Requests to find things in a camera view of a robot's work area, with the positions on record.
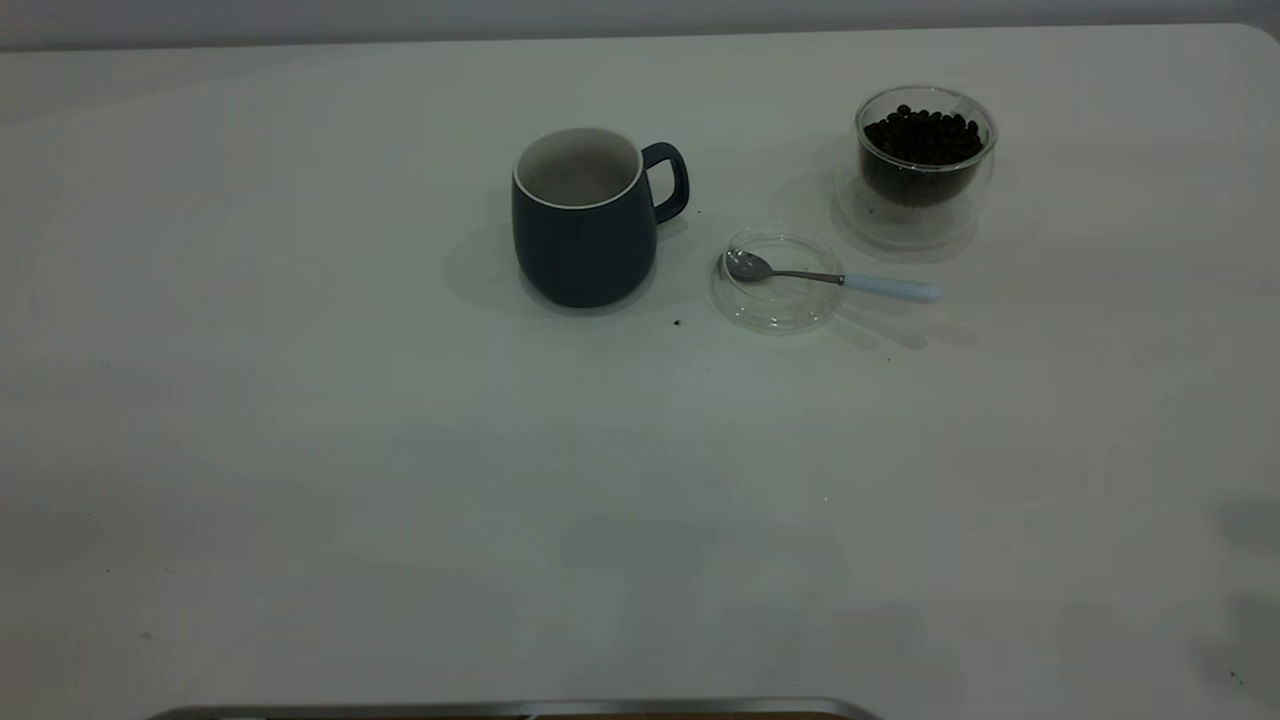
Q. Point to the dark blue ceramic mug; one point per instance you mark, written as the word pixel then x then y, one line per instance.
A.
pixel 585 250

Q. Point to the dark coffee beans pile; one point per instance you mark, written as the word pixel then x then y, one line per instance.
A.
pixel 925 140

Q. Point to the small clear glass dish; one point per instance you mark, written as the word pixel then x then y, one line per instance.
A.
pixel 780 310

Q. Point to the clear double-wall glass cup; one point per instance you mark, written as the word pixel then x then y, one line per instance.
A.
pixel 905 215

